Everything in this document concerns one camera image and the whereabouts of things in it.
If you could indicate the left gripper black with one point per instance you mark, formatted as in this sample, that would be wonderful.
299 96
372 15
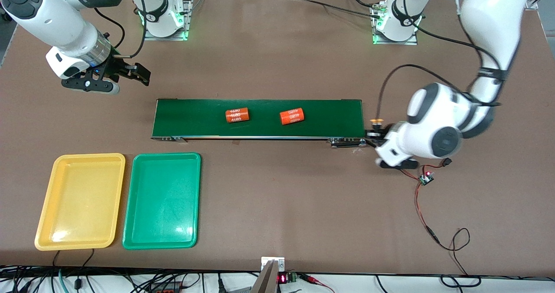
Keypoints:
373 135

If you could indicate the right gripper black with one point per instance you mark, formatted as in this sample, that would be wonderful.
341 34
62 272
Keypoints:
118 66

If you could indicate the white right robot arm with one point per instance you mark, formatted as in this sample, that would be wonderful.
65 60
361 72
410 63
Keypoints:
47 15

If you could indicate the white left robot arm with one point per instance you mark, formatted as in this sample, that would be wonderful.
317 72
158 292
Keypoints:
490 20

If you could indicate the green conveyor belt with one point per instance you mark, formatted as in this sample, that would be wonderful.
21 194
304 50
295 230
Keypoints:
329 119

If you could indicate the small green controller board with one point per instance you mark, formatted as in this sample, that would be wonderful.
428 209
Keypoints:
426 179

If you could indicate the green plastic tray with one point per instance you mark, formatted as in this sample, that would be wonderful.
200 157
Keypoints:
162 202

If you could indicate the yellow plastic tray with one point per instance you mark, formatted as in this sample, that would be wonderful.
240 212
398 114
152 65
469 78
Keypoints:
78 206

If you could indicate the red clip lead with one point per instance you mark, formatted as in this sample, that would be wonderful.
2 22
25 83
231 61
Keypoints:
310 278

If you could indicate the red digit display module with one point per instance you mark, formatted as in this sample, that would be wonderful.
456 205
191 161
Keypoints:
282 278

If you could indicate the red power strip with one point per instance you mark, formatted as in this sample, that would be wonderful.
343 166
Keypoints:
167 289

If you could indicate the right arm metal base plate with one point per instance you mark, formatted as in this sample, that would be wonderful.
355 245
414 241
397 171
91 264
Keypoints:
189 20

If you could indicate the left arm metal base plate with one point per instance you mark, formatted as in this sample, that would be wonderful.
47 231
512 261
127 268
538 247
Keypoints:
396 43

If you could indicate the grey metal camera bracket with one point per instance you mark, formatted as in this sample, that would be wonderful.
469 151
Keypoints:
266 280

